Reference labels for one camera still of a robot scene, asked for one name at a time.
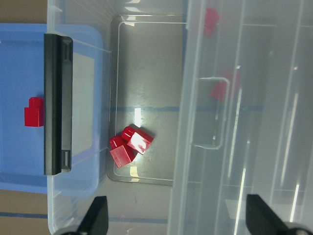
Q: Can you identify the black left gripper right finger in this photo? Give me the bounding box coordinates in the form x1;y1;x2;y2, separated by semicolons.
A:
246;194;313;235

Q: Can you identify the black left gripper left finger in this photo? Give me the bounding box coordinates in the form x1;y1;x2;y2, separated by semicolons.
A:
58;196;109;235

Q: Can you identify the clear ribbed box lid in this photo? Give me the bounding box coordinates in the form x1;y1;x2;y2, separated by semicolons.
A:
167;0;313;235

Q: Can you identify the clear plastic storage box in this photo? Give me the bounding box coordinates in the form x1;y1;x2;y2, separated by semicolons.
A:
47;0;188;235

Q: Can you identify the blue plastic tray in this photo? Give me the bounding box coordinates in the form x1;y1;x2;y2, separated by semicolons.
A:
0;23;103;196

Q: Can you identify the black box latch handle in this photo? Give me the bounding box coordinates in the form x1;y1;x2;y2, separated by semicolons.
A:
44;33;73;176

